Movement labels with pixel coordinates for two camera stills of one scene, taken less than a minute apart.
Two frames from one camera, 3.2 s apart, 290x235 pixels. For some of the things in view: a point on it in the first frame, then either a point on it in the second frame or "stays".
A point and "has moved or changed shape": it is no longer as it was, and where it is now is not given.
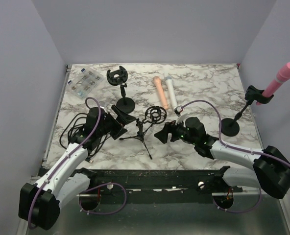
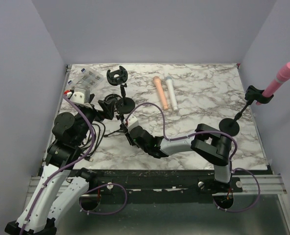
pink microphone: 284,73 stays
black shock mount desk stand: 117,77 stays
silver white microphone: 171,90 stays
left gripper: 123,118 to 108,107
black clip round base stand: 230,127 stays
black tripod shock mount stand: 154,115 has moved or changed shape
